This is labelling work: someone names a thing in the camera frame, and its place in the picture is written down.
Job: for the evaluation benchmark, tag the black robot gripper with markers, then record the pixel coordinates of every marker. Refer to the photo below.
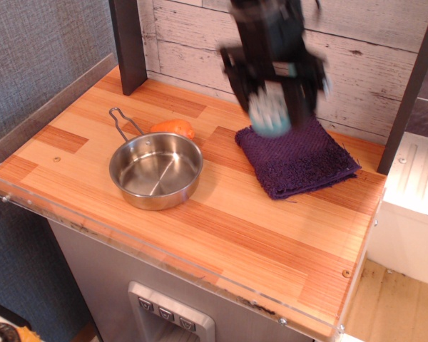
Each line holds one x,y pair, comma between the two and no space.
306,70

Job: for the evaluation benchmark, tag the dark grey left post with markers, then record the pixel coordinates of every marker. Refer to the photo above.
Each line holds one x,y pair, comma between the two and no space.
129,44

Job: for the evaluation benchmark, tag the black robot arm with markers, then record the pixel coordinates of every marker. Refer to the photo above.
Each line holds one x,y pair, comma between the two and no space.
272,49

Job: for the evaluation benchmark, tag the dark grey post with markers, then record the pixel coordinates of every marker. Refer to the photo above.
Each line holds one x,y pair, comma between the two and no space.
401,120
129,44

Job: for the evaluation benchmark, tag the clear acrylic edge guard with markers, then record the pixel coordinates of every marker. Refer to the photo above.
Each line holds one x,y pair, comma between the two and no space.
294,261

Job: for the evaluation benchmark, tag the folded violet towel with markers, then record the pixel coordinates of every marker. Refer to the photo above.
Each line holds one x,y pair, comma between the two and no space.
301,161

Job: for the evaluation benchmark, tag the orange toy carrot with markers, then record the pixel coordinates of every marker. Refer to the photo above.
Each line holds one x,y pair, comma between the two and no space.
177,126

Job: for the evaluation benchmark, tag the orange object bottom left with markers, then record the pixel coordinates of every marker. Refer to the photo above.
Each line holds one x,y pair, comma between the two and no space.
27,335

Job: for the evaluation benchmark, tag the teal brush white bristles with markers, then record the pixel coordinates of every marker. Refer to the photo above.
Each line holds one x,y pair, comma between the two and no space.
271,114

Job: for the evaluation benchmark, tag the grey cabinet body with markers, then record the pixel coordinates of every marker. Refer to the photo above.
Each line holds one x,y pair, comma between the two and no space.
103,275

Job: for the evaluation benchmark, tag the silver dispenser button panel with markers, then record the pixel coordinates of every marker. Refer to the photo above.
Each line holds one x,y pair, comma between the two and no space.
161,318

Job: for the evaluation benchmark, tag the dark grey right post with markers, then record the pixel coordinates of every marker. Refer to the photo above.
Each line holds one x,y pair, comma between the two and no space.
401,120

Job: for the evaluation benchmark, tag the small stainless steel pan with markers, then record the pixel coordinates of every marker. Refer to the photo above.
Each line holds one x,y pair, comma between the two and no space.
155,171

